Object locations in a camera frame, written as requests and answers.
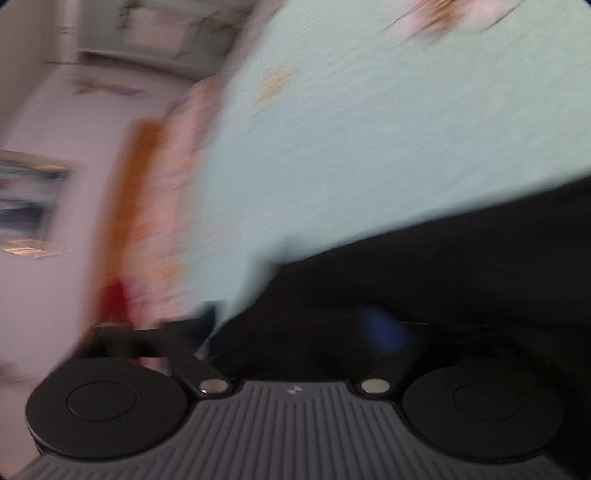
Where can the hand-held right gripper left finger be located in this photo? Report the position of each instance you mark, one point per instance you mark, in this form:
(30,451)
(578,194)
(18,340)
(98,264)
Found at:
(205,323)

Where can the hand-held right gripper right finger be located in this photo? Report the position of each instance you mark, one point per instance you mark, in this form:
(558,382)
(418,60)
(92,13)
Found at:
(383,330)

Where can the black pants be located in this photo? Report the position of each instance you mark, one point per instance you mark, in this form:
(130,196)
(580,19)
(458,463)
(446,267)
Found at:
(461,277)

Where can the red cloth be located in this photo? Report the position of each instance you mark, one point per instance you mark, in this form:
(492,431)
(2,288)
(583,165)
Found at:
(115,300)

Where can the wooden headboard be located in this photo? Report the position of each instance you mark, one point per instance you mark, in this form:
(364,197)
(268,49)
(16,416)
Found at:
(134,184)

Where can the pink floral pillow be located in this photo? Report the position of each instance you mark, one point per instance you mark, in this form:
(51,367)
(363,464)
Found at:
(184,161)

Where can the bee print quilt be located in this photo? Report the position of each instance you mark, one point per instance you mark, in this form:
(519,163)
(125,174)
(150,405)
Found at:
(369,138)

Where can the white wardrobe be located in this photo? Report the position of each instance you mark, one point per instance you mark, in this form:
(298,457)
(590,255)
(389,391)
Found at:
(161,27)

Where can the framed wall picture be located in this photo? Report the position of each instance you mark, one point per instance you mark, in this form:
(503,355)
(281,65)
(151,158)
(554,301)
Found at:
(27,203)

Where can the hanging wall ornament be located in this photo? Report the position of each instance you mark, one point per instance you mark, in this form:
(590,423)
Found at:
(106,86)

